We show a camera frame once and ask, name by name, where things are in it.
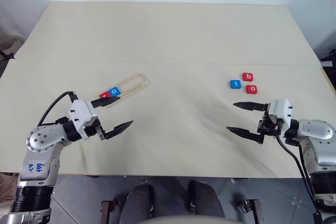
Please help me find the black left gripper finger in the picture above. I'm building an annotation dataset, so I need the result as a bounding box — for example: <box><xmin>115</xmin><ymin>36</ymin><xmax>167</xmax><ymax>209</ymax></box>
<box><xmin>91</xmin><ymin>96</ymin><xmax>122</xmax><ymax>108</ymax></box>
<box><xmin>104</xmin><ymin>120</ymin><xmax>134</xmax><ymax>140</ymax></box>

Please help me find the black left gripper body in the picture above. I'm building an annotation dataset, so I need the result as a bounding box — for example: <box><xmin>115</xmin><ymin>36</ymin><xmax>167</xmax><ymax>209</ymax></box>
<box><xmin>83</xmin><ymin>100</ymin><xmax>109</xmax><ymax>141</ymax></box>

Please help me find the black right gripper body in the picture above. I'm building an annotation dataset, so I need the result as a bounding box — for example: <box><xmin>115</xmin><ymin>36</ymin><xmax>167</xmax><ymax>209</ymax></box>
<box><xmin>257</xmin><ymin>103</ymin><xmax>286</xmax><ymax>145</ymax></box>

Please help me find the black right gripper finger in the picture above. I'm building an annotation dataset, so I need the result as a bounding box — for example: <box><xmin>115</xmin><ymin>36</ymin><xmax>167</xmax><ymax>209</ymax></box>
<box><xmin>226</xmin><ymin>126</ymin><xmax>265</xmax><ymax>144</ymax></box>
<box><xmin>233</xmin><ymin>101</ymin><xmax>268</xmax><ymax>112</ymax></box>

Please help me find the red letter o tile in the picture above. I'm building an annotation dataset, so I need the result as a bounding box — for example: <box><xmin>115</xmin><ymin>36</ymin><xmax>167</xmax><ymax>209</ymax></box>
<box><xmin>245</xmin><ymin>84</ymin><xmax>259</xmax><ymax>95</ymax></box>

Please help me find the wooden letter tile rack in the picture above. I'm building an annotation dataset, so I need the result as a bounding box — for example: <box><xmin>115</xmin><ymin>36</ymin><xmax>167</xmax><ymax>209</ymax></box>
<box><xmin>103</xmin><ymin>72</ymin><xmax>152</xmax><ymax>109</ymax></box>

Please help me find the beige rounded robot body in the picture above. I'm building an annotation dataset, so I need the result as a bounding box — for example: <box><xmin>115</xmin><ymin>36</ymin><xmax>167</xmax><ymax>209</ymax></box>
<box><xmin>140</xmin><ymin>214</ymin><xmax>220</xmax><ymax>224</ymax></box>

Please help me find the white handwritten tape label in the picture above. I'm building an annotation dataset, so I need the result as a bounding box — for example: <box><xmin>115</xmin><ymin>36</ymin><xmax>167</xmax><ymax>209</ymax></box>
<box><xmin>20</xmin><ymin>159</ymin><xmax>48</xmax><ymax>180</ymax></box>

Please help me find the dark rounded shape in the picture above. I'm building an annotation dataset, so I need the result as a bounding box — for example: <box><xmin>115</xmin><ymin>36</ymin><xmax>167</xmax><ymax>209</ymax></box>
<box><xmin>122</xmin><ymin>183</ymin><xmax>156</xmax><ymax>224</ymax></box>

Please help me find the black equipment with white label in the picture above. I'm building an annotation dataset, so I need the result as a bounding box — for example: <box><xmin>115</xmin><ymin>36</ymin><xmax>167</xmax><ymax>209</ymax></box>
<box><xmin>319</xmin><ymin>47</ymin><xmax>336</xmax><ymax>69</ymax></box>

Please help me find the brown cardboard box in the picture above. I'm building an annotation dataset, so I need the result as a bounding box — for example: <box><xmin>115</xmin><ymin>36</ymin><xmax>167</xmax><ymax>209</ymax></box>
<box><xmin>0</xmin><ymin>172</ymin><xmax>18</xmax><ymax>212</ymax></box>

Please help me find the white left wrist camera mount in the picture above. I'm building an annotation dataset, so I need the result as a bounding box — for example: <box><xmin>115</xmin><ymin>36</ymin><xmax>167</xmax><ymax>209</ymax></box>
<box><xmin>68</xmin><ymin>99</ymin><xmax>99</xmax><ymax>140</ymax></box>

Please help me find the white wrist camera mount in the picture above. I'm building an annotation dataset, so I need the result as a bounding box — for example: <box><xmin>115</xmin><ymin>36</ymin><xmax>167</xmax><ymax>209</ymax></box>
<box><xmin>268</xmin><ymin>98</ymin><xmax>293</xmax><ymax>128</ymax></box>
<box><xmin>68</xmin><ymin>99</ymin><xmax>99</xmax><ymax>140</ymax></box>

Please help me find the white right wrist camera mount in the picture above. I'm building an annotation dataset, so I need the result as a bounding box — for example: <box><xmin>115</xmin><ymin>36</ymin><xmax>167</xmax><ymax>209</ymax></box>
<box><xmin>268</xmin><ymin>98</ymin><xmax>293</xmax><ymax>128</ymax></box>

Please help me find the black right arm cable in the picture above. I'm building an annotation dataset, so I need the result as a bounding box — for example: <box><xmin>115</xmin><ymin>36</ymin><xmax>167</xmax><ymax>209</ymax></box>
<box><xmin>275</xmin><ymin>134</ymin><xmax>324</xmax><ymax>224</ymax></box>

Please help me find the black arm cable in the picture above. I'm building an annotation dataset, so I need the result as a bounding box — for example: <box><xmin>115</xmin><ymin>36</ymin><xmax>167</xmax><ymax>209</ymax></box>
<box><xmin>36</xmin><ymin>91</ymin><xmax>80</xmax><ymax>127</ymax></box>
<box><xmin>275</xmin><ymin>134</ymin><xmax>324</xmax><ymax>224</ymax></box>

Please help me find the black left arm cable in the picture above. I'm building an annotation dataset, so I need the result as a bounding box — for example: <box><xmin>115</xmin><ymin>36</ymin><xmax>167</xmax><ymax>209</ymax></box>
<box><xmin>36</xmin><ymin>91</ymin><xmax>80</xmax><ymax>127</ymax></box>

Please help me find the brown table leg bracket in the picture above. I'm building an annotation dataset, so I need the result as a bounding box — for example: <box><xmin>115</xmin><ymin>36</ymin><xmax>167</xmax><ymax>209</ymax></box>
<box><xmin>243</xmin><ymin>198</ymin><xmax>265</xmax><ymax>224</ymax></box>
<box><xmin>100</xmin><ymin>199</ymin><xmax>118</xmax><ymax>224</ymax></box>

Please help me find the beige chair with black frame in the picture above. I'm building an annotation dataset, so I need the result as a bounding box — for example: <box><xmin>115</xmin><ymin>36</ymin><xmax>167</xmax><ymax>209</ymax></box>
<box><xmin>0</xmin><ymin>34</ymin><xmax>27</xmax><ymax>62</ymax></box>

